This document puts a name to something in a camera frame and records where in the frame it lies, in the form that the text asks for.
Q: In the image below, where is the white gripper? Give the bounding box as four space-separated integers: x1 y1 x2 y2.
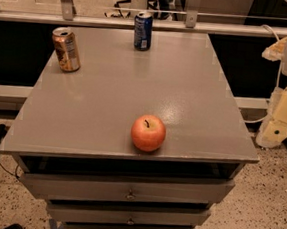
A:
256 37 287 149

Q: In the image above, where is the blue pepsi can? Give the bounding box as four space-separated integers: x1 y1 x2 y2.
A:
134 11 153 51

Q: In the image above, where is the gold soda can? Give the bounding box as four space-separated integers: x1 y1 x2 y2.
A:
52 27 81 72

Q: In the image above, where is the red apple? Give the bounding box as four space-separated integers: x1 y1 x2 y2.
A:
131 115 166 152

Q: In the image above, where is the grey drawer cabinet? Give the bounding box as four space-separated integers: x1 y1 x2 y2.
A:
0 16 272 229

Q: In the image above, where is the grey metal railing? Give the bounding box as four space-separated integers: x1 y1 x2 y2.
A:
0 0 287 34

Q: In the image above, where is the middle grey drawer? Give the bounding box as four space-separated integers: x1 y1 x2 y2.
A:
47 204 210 226

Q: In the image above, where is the top grey drawer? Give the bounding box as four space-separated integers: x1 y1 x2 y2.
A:
20 173 235 204

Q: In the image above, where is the black shoe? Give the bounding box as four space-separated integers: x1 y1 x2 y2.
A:
4 224 24 229

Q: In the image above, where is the white cable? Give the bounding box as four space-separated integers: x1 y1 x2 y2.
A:
242 23 287 127

